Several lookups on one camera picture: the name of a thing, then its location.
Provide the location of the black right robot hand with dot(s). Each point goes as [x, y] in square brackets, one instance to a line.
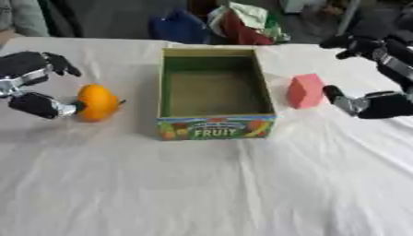
[387, 104]

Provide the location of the person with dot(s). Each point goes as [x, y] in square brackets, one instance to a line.
[21, 18]

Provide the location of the orange toy fruit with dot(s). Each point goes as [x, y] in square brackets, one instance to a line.
[97, 103]

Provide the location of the cardboard box with green inside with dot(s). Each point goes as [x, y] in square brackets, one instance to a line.
[215, 95]

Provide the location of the red and green crumpled bag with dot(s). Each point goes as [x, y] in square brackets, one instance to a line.
[247, 24]

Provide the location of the pink block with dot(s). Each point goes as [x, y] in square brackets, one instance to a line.
[305, 91]

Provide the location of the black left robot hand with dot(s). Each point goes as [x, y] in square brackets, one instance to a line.
[32, 104]

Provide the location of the blue bag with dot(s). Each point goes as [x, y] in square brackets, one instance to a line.
[178, 27]

